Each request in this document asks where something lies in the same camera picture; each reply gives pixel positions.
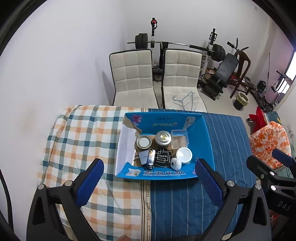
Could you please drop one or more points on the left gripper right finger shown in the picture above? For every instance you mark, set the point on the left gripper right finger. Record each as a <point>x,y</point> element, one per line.
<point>253,222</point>

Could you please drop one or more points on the red fabric item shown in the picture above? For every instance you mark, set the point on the red fabric item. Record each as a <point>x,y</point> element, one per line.
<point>258,120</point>

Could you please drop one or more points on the clear plastic box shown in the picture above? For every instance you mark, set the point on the clear plastic box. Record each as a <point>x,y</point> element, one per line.
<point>179,139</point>

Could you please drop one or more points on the white oval device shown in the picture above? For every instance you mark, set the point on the white oval device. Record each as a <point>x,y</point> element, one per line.
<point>176,164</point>

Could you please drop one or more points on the right white padded chair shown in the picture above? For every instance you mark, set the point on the right white padded chair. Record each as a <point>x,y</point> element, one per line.
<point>181,75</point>

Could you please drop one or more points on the black weight bench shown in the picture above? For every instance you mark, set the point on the black weight bench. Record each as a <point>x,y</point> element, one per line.
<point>217,81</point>

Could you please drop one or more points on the white padded chair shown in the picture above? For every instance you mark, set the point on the white padded chair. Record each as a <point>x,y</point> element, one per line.
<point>181,75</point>
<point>132,77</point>

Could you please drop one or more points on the blue striped cloth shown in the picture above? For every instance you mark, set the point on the blue striped cloth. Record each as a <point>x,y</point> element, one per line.
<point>185,202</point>

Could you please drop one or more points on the orange white patterned cloth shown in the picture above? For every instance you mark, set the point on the orange white patterned cloth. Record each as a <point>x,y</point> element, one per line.
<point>264,141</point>

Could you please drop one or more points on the blue cardboard box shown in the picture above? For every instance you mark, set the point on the blue cardboard box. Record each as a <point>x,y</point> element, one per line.
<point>127,163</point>

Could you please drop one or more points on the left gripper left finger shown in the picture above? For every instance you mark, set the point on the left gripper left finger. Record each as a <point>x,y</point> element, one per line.
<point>44,221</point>

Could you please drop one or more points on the grey blue small box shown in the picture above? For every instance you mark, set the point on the grey blue small box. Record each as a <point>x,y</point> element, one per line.
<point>143,157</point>

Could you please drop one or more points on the brown wooden chair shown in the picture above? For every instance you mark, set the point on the brown wooden chair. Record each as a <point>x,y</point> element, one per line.
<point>242,57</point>

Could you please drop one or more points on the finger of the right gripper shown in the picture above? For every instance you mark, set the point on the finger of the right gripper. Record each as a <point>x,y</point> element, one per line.
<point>283,158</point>
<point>260,170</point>

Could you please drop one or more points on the white round jar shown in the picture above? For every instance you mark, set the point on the white round jar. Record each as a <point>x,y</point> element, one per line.
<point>184,154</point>

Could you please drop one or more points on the wire clothes hangers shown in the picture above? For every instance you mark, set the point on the wire clothes hangers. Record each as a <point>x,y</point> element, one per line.
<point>187,102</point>

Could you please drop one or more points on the round tin white lid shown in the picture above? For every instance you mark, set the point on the round tin white lid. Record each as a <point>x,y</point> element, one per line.
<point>144,142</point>

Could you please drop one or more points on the left white padded chair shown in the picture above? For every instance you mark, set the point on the left white padded chair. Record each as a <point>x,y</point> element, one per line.
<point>132,77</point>

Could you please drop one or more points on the grey jar silver lid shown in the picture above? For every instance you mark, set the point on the grey jar silver lid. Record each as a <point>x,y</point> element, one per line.
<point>163,138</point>

